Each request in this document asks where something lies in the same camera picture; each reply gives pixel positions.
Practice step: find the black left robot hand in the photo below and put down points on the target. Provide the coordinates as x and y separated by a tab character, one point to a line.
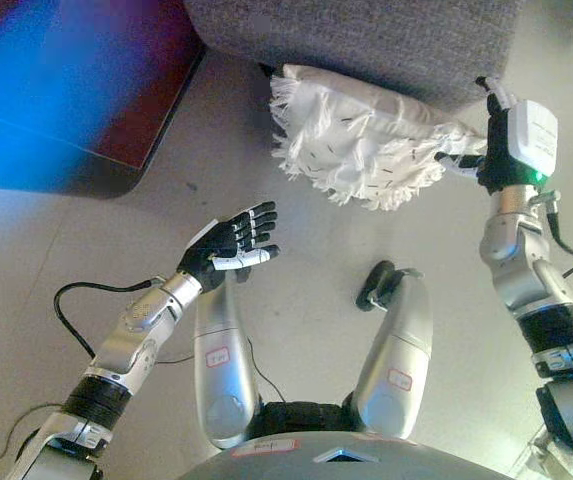
221	245

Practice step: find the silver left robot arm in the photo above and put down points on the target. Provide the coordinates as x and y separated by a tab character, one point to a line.
131	340

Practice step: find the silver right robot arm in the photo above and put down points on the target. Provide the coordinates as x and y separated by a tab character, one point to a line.
531	280

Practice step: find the grey fabric armchair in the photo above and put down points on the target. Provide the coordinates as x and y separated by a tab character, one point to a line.
366	40

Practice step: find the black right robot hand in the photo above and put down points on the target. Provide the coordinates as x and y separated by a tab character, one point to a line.
531	135

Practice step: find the white fringed pillow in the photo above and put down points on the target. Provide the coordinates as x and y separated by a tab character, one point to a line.
366	145

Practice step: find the brown wooden cabinet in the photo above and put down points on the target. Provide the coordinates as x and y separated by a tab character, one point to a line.
66	90

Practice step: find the grey robot torso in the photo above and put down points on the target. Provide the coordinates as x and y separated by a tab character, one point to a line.
341	460

